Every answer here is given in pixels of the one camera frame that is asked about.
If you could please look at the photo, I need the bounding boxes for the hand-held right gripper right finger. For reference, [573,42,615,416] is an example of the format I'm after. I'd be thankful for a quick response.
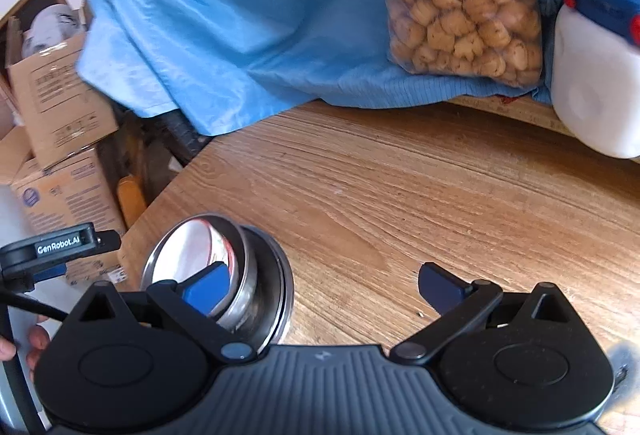
[390,262,583,365]

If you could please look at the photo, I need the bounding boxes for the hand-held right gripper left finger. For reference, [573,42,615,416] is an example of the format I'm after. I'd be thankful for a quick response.
[70,261,258,363]

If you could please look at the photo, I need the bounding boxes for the steel bowl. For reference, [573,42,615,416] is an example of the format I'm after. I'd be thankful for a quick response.
[141,214,258,331]

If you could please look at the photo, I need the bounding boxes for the large deep steel plate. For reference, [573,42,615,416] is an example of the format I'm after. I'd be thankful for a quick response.
[220,227,296,348]

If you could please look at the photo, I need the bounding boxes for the person's left hand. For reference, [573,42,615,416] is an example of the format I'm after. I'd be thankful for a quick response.
[0,324,51,371]

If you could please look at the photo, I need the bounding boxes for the cardboard box white label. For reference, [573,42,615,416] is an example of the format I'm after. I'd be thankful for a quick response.
[65,255,127,287]

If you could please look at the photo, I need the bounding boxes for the large printed cardboard box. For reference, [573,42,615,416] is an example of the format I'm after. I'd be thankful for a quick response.
[0,148,128,266]

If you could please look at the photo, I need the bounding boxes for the open cardboard box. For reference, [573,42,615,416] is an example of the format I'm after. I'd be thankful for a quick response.
[0,15,121,171]

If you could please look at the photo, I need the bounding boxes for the dark ribbed object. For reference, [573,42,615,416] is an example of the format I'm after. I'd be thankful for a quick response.
[165,110,213,163]

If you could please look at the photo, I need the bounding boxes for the wooden desk shelf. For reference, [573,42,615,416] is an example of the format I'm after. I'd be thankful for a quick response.
[445,94,591,136]

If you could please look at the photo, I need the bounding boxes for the white object in box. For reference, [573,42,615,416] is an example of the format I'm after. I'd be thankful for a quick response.
[22,4,86,58]

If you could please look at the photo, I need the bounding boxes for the wooden framed board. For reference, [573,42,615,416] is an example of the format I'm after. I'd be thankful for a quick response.
[0,0,76,66]

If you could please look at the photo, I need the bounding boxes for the white jug blue lid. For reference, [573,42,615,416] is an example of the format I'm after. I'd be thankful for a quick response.
[549,0,640,159]

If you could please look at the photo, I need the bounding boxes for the plain blue cloth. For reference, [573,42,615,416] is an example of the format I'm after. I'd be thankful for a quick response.
[47,0,566,136]

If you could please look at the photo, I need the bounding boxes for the clear bag of biscuits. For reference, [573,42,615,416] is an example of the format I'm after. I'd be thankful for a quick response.
[362,0,546,90]

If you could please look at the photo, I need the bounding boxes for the black cable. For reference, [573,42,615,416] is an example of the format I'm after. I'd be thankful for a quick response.
[0,287,70,322]

